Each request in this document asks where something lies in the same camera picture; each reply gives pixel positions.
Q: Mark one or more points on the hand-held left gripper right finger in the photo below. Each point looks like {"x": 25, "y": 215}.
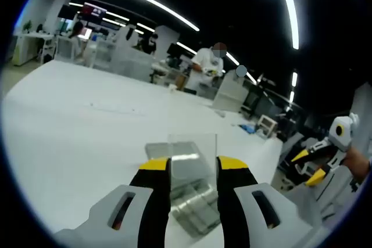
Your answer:
{"x": 235, "y": 201}

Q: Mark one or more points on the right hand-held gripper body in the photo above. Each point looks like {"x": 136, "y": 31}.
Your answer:
{"x": 346, "y": 140}

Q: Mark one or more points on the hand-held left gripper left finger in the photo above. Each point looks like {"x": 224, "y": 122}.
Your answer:
{"x": 151, "y": 201}

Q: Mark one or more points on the grey transparent dual guide fixture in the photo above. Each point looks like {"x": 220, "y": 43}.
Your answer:
{"x": 158, "y": 149}

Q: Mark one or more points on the blue flat object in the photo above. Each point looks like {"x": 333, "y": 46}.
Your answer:
{"x": 248, "y": 129}

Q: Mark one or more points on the black desk monitor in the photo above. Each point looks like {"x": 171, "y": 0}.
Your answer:
{"x": 258, "y": 102}

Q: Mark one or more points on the white mesh office chair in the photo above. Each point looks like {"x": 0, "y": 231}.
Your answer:
{"x": 231, "y": 94}
{"x": 65, "y": 49}
{"x": 133, "y": 62}

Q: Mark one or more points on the white paper cup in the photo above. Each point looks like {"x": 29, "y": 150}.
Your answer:
{"x": 173, "y": 88}

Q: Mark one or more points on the white cabinet counter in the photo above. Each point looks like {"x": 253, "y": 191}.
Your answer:
{"x": 32, "y": 47}

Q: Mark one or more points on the leafy potted plant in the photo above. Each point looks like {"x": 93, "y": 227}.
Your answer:
{"x": 27, "y": 25}

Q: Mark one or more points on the red wall screen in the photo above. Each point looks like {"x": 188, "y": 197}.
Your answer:
{"x": 94, "y": 10}

